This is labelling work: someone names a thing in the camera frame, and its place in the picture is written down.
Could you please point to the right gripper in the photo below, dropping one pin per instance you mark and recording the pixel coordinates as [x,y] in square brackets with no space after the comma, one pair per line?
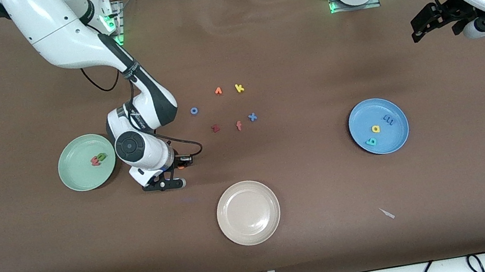
[176,164]

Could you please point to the orange foam letter e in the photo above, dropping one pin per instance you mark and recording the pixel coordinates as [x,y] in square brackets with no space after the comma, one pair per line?
[181,166]

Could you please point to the green foam letter n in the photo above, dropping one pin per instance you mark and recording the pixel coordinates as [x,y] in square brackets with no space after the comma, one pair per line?
[102,156]

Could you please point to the blue foam letter m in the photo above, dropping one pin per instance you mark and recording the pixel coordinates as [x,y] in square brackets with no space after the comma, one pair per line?
[388,120]

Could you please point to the yellow foam letter a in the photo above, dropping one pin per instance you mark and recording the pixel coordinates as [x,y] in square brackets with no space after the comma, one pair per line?
[378,129]

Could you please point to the teal foam letter p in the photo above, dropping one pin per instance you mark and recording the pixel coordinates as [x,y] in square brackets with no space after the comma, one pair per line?
[368,142]

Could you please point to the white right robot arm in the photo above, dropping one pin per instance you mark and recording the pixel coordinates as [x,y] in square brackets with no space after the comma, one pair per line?
[54,29]

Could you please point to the dark red foam letter z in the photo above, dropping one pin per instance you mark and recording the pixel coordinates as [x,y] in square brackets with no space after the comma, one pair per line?
[215,129]

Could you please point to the blue foam letter o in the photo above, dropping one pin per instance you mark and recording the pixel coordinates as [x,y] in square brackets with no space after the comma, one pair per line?
[191,111]

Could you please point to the red foam letter f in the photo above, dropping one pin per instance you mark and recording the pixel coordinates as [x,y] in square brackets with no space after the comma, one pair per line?
[239,126]

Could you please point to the beige plate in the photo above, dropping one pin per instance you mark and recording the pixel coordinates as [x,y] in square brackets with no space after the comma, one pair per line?
[248,212]

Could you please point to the orange letter A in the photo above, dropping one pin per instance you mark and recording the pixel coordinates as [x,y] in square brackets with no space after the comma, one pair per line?
[219,92]

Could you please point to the green plate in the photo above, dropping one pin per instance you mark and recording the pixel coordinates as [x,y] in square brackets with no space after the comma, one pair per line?
[80,179]

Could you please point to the blue foam letter x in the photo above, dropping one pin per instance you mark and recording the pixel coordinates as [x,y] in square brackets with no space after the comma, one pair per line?
[252,117]

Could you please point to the yellow foam letter k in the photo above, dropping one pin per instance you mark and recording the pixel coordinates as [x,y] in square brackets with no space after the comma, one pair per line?
[239,88]

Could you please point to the blue plate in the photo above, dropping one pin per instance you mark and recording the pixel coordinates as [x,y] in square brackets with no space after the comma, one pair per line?
[393,139]

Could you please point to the brown table mat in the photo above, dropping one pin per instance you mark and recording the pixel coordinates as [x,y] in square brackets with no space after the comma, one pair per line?
[46,265]

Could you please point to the grey tape scrap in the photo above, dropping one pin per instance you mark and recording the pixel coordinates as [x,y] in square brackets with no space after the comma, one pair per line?
[387,213]

